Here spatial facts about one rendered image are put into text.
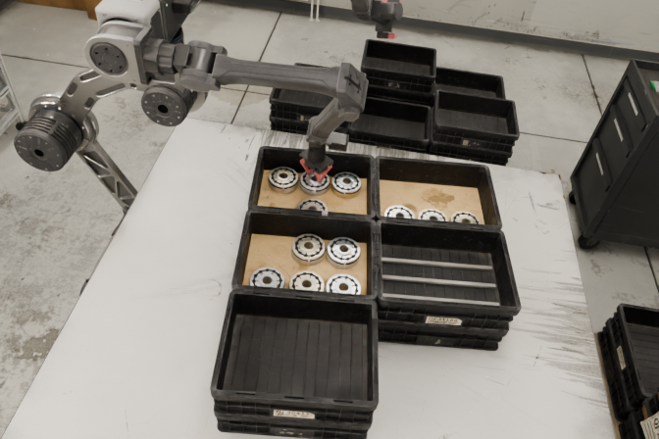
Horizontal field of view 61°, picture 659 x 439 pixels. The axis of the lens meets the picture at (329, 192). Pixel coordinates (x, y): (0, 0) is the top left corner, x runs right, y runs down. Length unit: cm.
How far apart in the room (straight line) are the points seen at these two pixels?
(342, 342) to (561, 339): 72
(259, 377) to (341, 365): 22
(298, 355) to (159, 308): 50
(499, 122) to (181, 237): 175
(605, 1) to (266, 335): 382
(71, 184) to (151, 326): 165
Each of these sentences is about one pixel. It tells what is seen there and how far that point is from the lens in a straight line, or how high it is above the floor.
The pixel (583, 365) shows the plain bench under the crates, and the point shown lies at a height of 70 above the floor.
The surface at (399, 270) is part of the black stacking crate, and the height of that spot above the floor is 83.
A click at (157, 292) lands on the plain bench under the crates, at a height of 70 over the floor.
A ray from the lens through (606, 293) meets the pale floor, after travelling 313.
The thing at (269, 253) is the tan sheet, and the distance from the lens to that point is 176.
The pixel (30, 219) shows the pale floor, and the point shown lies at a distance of 321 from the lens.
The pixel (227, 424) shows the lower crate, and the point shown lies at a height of 74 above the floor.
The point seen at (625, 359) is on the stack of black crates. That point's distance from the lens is 252.
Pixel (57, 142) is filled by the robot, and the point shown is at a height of 93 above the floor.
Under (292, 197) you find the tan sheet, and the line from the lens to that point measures 193.
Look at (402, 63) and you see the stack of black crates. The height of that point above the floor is 49.
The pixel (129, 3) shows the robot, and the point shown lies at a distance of 153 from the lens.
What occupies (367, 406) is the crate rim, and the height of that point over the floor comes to 93.
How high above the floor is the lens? 221
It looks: 45 degrees down
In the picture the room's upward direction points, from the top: 6 degrees clockwise
